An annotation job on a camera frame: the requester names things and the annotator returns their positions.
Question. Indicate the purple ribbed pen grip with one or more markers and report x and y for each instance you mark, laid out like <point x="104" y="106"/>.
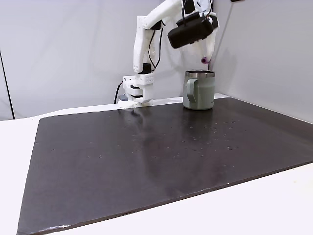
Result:
<point x="204" y="60"/>

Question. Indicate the grey-green steel mug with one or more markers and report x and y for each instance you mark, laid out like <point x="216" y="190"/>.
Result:
<point x="203" y="93"/>

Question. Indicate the black glossy mat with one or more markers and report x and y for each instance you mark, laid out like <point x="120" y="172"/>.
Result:
<point x="122" y="159"/>

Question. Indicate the black oval camera box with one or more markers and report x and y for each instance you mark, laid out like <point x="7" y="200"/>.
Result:
<point x="190" y="34"/>

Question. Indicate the black wall plug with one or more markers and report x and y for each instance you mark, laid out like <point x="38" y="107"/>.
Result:
<point x="238" y="0"/>

